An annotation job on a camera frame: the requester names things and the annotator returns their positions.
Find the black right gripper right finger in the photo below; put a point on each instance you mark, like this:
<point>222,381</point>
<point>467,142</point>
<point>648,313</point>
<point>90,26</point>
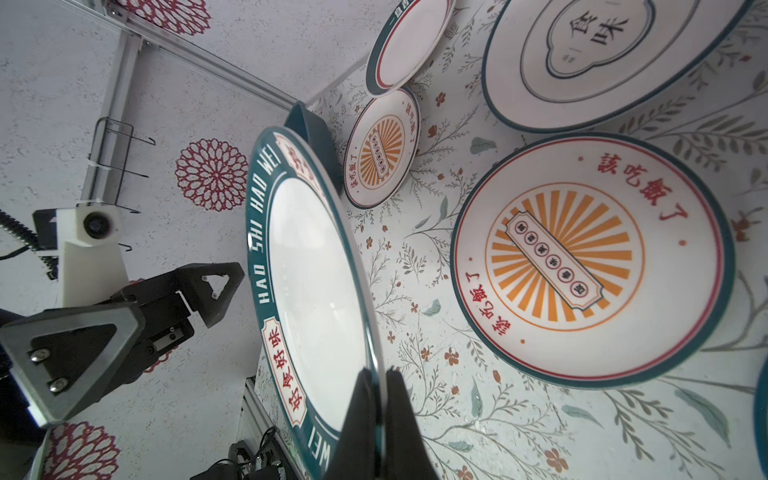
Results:
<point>405,457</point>

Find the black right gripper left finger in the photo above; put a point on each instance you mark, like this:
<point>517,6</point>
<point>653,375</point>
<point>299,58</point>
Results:
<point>354,456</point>

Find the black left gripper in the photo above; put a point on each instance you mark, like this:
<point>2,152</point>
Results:
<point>64,360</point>

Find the green rim text plate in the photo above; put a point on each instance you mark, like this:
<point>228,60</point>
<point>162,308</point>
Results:
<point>312,304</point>

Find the sunburst plate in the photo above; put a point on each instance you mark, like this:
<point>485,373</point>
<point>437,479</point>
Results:
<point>592,261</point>
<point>760,419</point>
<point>381,148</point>

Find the teal plastic bin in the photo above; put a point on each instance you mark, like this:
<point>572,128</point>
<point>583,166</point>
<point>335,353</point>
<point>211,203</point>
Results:
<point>314,130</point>

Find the small clover plate green rim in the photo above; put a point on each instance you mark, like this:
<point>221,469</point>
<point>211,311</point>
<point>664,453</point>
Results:
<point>560,66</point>

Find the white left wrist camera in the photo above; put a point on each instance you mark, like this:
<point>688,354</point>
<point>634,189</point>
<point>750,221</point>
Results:
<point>85,242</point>

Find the black wire wall rack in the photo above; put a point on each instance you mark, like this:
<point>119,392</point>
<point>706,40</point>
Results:
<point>108,163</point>

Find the small red-ring green plate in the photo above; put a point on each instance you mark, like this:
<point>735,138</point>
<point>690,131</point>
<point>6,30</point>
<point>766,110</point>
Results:
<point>405,42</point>

